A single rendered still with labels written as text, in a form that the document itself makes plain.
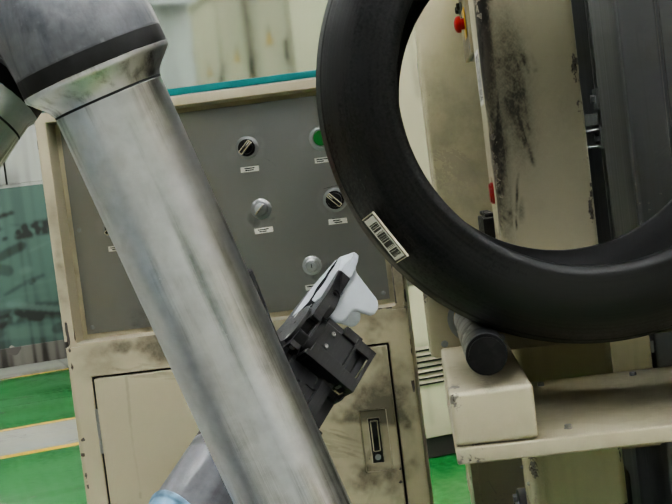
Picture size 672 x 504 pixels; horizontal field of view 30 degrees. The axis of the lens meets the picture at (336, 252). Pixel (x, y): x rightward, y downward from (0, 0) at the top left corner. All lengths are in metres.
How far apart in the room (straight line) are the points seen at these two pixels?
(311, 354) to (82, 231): 0.94
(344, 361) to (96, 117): 0.40
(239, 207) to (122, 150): 1.11
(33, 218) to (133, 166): 9.30
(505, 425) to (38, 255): 8.99
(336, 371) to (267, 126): 0.88
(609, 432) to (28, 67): 0.74
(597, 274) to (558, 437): 0.18
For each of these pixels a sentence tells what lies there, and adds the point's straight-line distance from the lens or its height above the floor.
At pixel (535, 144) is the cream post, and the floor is 1.12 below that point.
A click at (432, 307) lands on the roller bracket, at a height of 0.92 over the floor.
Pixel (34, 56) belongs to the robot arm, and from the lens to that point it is 0.93.
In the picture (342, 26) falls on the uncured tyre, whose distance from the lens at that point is 1.35.
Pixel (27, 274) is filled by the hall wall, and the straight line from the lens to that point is 10.22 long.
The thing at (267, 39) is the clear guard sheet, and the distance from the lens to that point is 2.01.
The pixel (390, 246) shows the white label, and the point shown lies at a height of 1.03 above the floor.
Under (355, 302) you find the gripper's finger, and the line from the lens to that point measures 1.25.
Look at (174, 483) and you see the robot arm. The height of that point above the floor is 0.86.
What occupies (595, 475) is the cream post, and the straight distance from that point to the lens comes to 1.76.
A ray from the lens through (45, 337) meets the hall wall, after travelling 10.26.
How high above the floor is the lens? 1.10
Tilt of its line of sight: 3 degrees down
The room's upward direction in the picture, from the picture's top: 7 degrees counter-clockwise
